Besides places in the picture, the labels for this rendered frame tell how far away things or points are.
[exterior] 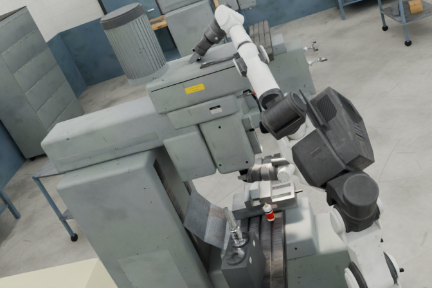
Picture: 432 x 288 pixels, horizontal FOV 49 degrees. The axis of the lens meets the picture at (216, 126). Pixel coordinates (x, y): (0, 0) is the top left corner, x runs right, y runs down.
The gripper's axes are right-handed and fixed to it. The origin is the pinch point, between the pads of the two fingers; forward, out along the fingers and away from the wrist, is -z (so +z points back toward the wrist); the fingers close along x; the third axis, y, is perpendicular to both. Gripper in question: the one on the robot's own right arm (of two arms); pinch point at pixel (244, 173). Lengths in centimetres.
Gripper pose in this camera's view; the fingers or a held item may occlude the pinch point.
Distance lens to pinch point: 244.6
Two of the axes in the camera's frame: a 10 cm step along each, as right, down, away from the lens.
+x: -3.5, 5.3, -7.7
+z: 8.7, -1.2, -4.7
